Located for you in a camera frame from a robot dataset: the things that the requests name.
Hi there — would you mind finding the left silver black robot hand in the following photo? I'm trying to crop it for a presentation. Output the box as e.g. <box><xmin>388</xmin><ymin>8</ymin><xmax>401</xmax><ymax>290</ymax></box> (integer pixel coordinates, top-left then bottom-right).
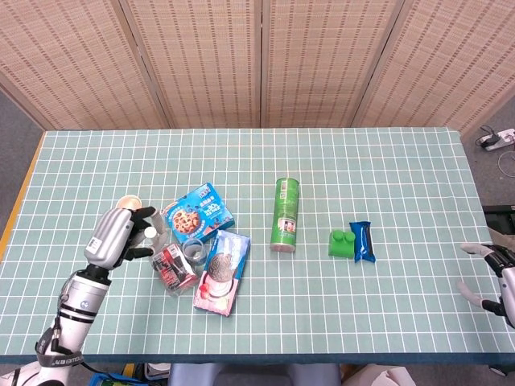
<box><xmin>83</xmin><ymin>205</ymin><xmax>166</xmax><ymax>270</ymax></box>

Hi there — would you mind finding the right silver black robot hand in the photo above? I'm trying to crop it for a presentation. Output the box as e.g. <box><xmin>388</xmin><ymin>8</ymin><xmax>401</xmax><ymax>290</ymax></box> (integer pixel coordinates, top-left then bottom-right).
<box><xmin>456</xmin><ymin>242</ymin><xmax>515</xmax><ymax>329</ymax></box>

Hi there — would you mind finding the white paper cup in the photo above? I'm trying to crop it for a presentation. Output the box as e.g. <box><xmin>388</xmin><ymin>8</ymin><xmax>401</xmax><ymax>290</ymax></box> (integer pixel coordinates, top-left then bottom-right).
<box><xmin>115</xmin><ymin>195</ymin><xmax>143</xmax><ymax>211</ymax></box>

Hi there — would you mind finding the black equipment case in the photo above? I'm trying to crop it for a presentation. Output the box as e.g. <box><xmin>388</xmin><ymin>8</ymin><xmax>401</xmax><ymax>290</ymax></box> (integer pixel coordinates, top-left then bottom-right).
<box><xmin>481</xmin><ymin>204</ymin><xmax>515</xmax><ymax>226</ymax></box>

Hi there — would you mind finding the clear red black package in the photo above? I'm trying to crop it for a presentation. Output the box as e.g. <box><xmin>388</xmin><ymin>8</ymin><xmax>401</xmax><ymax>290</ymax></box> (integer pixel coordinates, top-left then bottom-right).
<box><xmin>149</xmin><ymin>243</ymin><xmax>200</xmax><ymax>298</ymax></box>

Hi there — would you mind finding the blue chocolate chip cookie box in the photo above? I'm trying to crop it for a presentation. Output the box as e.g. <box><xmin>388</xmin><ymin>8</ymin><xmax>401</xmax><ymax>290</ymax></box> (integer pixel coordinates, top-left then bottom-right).
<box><xmin>161</xmin><ymin>182</ymin><xmax>237</xmax><ymax>244</ymax></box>

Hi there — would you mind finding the pink strawberry Oreo box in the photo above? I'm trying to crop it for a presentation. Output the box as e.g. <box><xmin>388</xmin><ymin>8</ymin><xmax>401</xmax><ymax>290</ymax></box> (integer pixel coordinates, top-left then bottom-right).
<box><xmin>192</xmin><ymin>228</ymin><xmax>251</xmax><ymax>318</ymax></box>

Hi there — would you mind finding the small white box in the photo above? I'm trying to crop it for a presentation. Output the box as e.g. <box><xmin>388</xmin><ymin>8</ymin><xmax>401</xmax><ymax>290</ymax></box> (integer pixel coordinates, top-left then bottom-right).
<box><xmin>143</xmin><ymin>363</ymin><xmax>172</xmax><ymax>381</ymax></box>

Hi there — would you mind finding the black power plug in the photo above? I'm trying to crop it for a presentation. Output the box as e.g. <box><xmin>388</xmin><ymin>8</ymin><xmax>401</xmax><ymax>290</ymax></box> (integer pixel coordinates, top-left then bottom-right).
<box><xmin>477</xmin><ymin>125</ymin><xmax>499</xmax><ymax>149</ymax></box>

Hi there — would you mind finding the blue plastic crate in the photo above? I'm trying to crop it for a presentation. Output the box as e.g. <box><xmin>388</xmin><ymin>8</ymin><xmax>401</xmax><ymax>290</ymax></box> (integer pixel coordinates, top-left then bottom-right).
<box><xmin>87</xmin><ymin>372</ymin><xmax>134</xmax><ymax>386</ymax></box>

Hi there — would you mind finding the white power strip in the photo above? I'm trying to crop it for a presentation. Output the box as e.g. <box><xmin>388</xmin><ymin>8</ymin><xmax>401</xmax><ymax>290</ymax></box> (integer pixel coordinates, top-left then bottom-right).
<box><xmin>484</xmin><ymin>128</ymin><xmax>515</xmax><ymax>152</ymax></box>

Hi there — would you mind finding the blue Oreo snack packet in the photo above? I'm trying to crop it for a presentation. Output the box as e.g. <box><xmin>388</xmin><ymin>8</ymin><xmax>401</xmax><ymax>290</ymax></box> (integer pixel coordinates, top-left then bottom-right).
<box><xmin>348</xmin><ymin>221</ymin><xmax>377</xmax><ymax>265</ymax></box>

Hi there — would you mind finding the light cardboard box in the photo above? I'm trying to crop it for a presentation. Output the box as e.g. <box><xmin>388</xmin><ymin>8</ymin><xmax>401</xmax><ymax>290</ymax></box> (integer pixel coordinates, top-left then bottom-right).
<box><xmin>341</xmin><ymin>364</ymin><xmax>416</xmax><ymax>386</ymax></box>

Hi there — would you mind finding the green plastic building block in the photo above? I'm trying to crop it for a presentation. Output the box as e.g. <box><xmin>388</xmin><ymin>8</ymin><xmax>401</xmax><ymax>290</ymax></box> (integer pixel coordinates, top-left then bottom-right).
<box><xmin>328</xmin><ymin>228</ymin><xmax>356</xmax><ymax>258</ymax></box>

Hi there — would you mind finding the green chips can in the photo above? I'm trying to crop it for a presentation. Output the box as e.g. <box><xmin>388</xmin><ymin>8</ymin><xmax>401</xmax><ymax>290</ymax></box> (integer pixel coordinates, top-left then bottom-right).
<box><xmin>268</xmin><ymin>177</ymin><xmax>302</xmax><ymax>254</ymax></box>

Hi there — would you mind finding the woven bamboo screen panel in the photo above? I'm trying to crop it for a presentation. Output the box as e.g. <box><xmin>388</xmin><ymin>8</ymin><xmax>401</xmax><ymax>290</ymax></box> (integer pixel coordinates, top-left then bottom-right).
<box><xmin>118</xmin><ymin>0</ymin><xmax>265</xmax><ymax>129</ymax></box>
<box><xmin>259</xmin><ymin>0</ymin><xmax>407</xmax><ymax>129</ymax></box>
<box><xmin>0</xmin><ymin>0</ymin><xmax>172</xmax><ymax>130</ymax></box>
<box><xmin>352</xmin><ymin>0</ymin><xmax>515</xmax><ymax>136</ymax></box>

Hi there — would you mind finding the green white grid tablecloth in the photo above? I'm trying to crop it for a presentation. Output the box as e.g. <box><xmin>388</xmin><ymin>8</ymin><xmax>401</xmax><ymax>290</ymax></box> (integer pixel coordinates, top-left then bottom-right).
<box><xmin>0</xmin><ymin>127</ymin><xmax>504</xmax><ymax>365</ymax></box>

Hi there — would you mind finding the thin white cable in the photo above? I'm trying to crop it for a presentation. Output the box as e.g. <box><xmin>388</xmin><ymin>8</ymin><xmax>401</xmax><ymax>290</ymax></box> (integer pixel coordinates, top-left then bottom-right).
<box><xmin>496</xmin><ymin>151</ymin><xmax>515</xmax><ymax>179</ymax></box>

